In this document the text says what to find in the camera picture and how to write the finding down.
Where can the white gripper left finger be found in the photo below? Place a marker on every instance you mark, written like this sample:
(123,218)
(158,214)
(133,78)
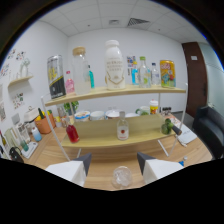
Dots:
(71,170)

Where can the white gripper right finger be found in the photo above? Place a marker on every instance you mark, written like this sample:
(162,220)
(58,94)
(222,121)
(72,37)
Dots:
(156,168)

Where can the tall clear bottle cork lid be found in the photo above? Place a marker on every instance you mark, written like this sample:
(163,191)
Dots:
(81,73)

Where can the large white milk bottle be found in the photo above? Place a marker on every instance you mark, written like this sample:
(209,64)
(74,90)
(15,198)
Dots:
(115,66)

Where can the clear glass with ice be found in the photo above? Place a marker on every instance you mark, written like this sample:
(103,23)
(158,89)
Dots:
(122,177)

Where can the red liquid bottle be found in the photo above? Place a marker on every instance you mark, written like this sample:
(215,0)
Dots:
(72,133)

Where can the white notebook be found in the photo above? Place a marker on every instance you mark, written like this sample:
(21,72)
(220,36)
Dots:
(187,136)

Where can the white scale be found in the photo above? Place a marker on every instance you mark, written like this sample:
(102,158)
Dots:
(30,149)

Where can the white-framed wooden two-tier rack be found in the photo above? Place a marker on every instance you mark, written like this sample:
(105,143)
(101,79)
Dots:
(100,133)

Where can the clear bottle with red label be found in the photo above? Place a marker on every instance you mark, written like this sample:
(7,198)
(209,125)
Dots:
(123,131)

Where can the orange basket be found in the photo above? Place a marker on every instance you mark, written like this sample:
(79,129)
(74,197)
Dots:
(45,126)

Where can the white bowl with blue pattern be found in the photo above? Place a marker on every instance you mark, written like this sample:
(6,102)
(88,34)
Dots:
(82,116)

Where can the black kettle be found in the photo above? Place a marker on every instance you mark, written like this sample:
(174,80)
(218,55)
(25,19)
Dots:
(16,155)

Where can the plain white bowl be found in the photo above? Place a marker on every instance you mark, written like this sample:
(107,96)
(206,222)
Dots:
(97,115)

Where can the green potted plant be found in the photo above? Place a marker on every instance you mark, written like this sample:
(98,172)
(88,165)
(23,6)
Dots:
(71,106)

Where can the black sofa chair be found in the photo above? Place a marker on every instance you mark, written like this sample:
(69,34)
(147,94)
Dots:
(210,130)

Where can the pink bottle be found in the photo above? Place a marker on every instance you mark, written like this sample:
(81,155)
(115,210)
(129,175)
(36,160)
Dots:
(69,85)

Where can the clear bottle with blue cap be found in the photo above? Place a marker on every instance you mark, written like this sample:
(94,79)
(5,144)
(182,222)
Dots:
(155,76)

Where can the black and yellow can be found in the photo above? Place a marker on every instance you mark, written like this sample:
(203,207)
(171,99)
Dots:
(56,78)

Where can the teal bottle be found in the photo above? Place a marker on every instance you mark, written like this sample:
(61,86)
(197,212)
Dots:
(91,78)

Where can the clear bottle with green cap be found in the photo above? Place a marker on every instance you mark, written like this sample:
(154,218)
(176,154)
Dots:
(144,75)

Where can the light blue bottle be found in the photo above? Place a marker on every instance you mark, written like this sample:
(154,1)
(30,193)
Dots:
(135,75)

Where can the brown door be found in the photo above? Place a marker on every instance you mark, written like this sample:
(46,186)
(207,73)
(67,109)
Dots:
(195,76)

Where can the ceiling air vent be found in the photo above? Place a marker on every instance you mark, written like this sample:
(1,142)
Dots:
(137,22)

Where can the wooden wall shelf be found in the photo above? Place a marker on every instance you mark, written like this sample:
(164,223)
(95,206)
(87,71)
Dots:
(20,80)

